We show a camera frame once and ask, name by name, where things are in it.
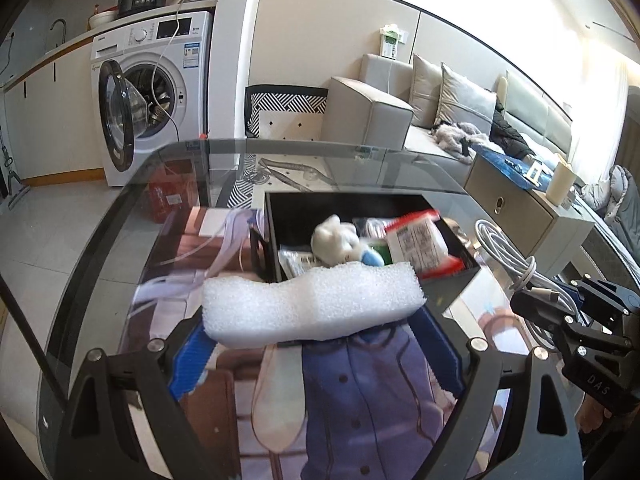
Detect white kitchen counter cabinet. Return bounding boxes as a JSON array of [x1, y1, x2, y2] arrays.
[[0, 35, 108, 186]]

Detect red and white tissue packet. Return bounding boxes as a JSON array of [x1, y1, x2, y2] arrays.
[[382, 209, 466, 281]]

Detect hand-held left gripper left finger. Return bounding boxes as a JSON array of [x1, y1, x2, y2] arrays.
[[65, 305, 221, 480]]

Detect grey puffy jacket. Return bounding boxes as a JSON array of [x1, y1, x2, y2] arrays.
[[580, 165, 640, 231]]

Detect white and green wall device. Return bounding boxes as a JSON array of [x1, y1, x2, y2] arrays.
[[377, 24, 407, 61]]

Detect grey cushion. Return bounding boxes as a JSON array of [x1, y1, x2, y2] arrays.
[[434, 62, 498, 128]]

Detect white washing machine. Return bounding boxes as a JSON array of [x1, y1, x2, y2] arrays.
[[90, 10, 213, 188]]

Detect blue printed sheet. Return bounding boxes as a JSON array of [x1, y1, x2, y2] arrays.
[[475, 145, 556, 191]]

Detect white foam block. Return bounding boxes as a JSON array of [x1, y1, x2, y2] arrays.
[[201, 262, 427, 348]]

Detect person's right hand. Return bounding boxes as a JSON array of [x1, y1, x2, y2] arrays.
[[575, 394, 618, 433]]

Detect cream cylindrical container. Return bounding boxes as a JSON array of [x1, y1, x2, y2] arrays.
[[545, 155, 576, 206]]

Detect black chair with patterned back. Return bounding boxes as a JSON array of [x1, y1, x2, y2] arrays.
[[245, 85, 328, 141]]

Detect thin white power cord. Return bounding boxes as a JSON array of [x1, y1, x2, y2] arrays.
[[147, 2, 183, 141]]

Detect black cardboard box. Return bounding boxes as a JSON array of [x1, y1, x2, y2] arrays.
[[250, 190, 481, 311]]

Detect black jacket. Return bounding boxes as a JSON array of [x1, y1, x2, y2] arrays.
[[490, 97, 536, 161]]

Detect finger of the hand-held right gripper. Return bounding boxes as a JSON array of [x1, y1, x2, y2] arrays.
[[555, 277, 640, 321], [510, 287, 636, 366]]

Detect beige side cabinet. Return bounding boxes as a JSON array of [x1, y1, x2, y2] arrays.
[[462, 147, 596, 261]]

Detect printed table mat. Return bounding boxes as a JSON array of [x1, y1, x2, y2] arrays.
[[132, 207, 531, 480]]

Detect beige cushion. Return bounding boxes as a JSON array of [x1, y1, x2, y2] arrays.
[[409, 52, 443, 128]]

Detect beige sofa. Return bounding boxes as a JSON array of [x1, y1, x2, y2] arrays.
[[325, 52, 576, 176]]

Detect white and blue plush toy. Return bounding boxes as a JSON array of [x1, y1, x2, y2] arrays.
[[310, 214, 386, 267]]

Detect grey fuzzy cloth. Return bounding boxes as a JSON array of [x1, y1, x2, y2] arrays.
[[432, 121, 488, 163]]

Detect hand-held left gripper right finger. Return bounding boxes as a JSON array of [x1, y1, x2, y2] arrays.
[[410, 305, 583, 480]]

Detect green and white medicine packet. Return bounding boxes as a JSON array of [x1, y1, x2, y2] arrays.
[[367, 240, 393, 266]]

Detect metal faucet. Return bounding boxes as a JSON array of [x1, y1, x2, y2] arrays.
[[47, 19, 68, 53]]

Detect white cable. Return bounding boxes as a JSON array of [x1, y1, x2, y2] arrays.
[[472, 217, 586, 361]]

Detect clear plastic packet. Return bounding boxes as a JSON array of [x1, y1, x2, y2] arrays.
[[352, 217, 401, 241]]

